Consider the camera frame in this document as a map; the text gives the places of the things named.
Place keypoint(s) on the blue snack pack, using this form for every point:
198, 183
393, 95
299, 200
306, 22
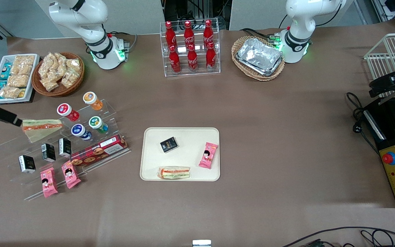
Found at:
6, 67
0, 85
3, 74

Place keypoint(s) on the clear bag of puffed snacks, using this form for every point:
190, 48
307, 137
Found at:
48, 65
69, 79
72, 65
60, 59
50, 84

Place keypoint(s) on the black white snack pack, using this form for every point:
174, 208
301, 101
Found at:
27, 163
64, 147
48, 152

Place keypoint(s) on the clear acrylic bottle rack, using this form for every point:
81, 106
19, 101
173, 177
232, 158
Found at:
183, 74

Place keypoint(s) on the blue gum bottle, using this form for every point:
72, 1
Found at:
78, 129

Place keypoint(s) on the yellow snack pack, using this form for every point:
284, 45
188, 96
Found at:
22, 93

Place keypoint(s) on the stacked aluminium foil trays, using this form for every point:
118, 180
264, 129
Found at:
259, 55

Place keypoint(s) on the black clamp device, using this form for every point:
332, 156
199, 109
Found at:
389, 82

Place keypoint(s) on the cream plastic serving tray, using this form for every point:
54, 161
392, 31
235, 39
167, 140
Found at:
183, 157

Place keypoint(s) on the triangle sandwich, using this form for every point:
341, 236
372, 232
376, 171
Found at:
173, 172
39, 132

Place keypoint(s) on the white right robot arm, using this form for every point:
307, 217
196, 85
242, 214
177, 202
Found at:
81, 13

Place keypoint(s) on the black snack pack gold print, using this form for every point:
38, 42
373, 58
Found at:
168, 144

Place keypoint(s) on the clear acrylic tiered shelf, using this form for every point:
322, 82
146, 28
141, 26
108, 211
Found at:
111, 118

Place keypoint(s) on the orange gum bottle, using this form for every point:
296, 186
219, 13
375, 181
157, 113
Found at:
90, 97

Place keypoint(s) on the pink cartoon snack pack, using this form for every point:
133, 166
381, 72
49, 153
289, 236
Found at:
70, 174
208, 155
48, 181

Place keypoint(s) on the red emergency stop button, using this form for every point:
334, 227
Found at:
389, 158

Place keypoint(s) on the white rectangular snack tray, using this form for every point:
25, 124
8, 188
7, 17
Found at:
9, 100

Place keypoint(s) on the green gum bottle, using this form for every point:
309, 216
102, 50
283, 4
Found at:
95, 122

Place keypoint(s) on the red gum bottle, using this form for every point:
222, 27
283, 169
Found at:
64, 109

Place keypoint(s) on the brown wicker snack basket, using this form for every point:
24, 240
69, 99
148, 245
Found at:
60, 92

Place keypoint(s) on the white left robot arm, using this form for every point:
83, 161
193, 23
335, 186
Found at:
300, 13

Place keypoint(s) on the red cola bottle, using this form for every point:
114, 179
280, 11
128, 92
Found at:
174, 60
170, 34
188, 33
192, 58
208, 32
211, 56

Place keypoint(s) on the small silver block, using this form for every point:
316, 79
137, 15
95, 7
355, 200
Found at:
201, 243

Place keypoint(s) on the wicker basket with foil trays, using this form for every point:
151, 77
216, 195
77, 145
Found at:
252, 76

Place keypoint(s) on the red tartan shortbread box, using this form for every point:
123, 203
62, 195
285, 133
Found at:
98, 152

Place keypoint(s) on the dark board under snack tray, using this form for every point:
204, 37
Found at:
31, 100

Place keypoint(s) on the clear bag of crackers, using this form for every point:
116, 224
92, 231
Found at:
9, 92
24, 61
18, 80

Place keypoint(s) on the black machine with yellow panel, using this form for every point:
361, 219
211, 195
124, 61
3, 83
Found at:
386, 113

